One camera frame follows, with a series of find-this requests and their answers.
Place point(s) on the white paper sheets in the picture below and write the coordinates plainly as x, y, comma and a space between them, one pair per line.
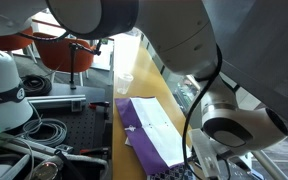
157, 128

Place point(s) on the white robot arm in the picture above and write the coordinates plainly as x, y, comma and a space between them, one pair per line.
181, 33

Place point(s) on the dark roller window blind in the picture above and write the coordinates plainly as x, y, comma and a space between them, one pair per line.
253, 38

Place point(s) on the orange chair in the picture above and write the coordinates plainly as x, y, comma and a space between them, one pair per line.
10, 43
56, 55

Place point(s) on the aluminium extrusion bar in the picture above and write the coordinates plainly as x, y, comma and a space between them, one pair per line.
74, 103

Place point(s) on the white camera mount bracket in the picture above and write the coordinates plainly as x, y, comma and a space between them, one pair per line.
205, 153

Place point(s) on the purple file folder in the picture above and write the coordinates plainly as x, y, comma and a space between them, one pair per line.
144, 146

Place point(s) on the clear plastic cup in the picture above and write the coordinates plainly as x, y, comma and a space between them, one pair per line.
123, 82

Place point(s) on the metal window handrail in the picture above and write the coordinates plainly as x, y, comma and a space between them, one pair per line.
269, 165

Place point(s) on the black breadboard table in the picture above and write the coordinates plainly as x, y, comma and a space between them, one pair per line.
72, 132

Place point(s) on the black camera stand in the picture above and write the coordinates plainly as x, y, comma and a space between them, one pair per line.
74, 47

